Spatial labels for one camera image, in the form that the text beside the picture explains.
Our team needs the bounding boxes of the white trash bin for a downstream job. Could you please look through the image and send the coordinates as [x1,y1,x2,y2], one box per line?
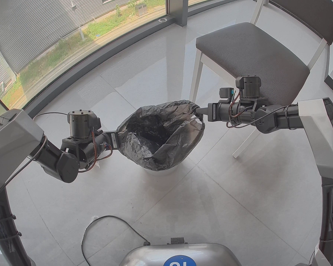
[140,162,181,177]

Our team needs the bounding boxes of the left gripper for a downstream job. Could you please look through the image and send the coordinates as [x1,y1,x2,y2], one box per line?
[93,130,120,161]

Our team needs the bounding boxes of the white chair with grey cushions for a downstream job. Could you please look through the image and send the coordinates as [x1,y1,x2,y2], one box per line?
[189,0,333,158]

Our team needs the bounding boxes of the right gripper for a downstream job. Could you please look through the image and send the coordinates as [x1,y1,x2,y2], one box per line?
[207,100,241,123]

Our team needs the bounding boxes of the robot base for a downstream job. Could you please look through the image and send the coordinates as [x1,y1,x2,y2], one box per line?
[122,237,242,266]

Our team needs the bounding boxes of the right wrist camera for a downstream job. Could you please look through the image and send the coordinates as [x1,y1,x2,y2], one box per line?
[218,87,236,103]

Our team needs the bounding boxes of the black plastic bag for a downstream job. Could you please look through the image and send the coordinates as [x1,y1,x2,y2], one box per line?
[116,100,206,172]

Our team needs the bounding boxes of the window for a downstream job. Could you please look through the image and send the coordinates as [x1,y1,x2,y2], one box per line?
[0,0,257,121]

